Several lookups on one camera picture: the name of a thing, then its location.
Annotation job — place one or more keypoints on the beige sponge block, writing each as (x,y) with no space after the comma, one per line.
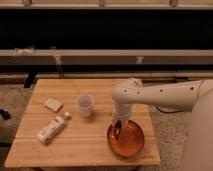
(53,104)

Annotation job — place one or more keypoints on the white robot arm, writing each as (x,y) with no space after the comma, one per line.
(195,97)

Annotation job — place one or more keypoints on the black object on floor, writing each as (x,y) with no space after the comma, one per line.
(5,114)

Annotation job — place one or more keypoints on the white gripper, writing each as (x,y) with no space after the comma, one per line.
(122,113)

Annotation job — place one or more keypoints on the clear plastic cup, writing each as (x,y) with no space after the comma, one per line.
(85,103)

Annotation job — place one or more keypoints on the white plastic bottle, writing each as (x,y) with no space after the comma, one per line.
(53,128)

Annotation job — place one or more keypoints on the orange ceramic bowl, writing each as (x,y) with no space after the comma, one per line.
(130,142)

